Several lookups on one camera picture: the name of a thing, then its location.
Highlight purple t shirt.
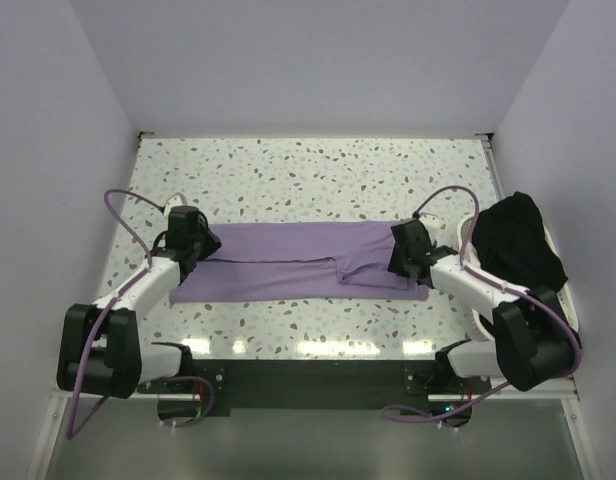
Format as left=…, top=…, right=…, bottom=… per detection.
left=170, top=221, right=428, bottom=303

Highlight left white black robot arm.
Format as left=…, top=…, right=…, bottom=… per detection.
left=56, top=206, right=221, bottom=399

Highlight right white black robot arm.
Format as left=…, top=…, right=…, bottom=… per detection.
left=388, top=218, right=582, bottom=393

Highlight white laundry basket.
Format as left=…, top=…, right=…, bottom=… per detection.
left=456, top=215, right=579, bottom=342

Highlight black t shirt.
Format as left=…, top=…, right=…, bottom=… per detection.
left=471, top=192, right=568, bottom=292

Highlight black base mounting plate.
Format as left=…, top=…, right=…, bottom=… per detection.
left=137, top=359, right=492, bottom=421

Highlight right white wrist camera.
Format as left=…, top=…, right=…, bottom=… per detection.
left=418, top=212, right=440, bottom=244

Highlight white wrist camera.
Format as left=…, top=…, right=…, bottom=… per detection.
left=418, top=212, right=440, bottom=244
left=162, top=192, right=188, bottom=218

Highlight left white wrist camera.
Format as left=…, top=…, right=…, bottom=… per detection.
left=162, top=192, right=188, bottom=218

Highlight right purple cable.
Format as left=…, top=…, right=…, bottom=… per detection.
left=381, top=185, right=587, bottom=424

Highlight purple cable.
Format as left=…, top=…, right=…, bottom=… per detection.
left=381, top=185, right=587, bottom=424
left=65, top=188, right=214, bottom=441

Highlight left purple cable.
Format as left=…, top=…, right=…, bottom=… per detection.
left=65, top=188, right=214, bottom=441

